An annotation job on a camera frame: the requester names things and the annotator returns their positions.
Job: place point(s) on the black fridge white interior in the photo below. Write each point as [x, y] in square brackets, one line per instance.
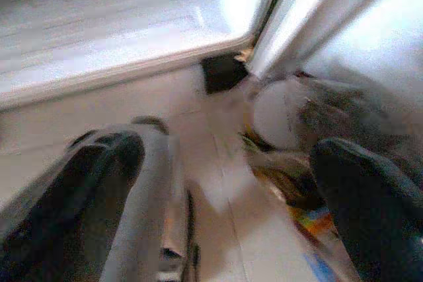
[132, 31]

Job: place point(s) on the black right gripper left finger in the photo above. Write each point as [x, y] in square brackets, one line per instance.
[66, 222]

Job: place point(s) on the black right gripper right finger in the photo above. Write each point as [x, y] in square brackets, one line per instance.
[373, 216]

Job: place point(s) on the colourful snack packet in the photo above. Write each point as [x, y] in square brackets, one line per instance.
[314, 226]

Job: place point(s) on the black fridge foot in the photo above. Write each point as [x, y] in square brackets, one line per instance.
[221, 74]

